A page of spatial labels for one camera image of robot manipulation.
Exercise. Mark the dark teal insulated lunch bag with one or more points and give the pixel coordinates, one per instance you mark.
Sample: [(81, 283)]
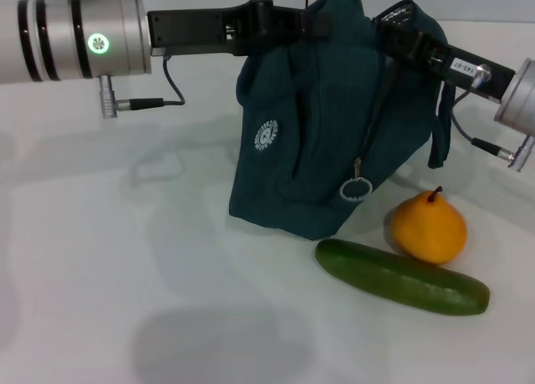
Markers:
[(317, 129)]

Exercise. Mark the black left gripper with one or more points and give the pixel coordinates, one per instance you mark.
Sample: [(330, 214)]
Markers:
[(188, 30)]

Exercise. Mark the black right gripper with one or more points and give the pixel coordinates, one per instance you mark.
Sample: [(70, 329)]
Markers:
[(468, 68)]

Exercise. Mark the yellow pear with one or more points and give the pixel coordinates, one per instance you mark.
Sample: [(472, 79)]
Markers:
[(430, 229)]

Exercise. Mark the green cucumber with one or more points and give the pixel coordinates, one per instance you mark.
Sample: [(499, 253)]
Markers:
[(401, 279)]

